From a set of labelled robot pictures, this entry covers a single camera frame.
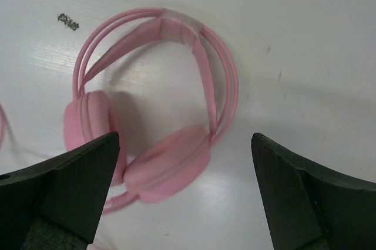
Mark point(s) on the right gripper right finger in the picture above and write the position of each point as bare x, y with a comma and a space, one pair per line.
310, 206

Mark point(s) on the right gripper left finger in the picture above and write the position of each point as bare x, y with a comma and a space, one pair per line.
57, 204

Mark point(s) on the pink headphones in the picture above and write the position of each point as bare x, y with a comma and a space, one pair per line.
161, 152

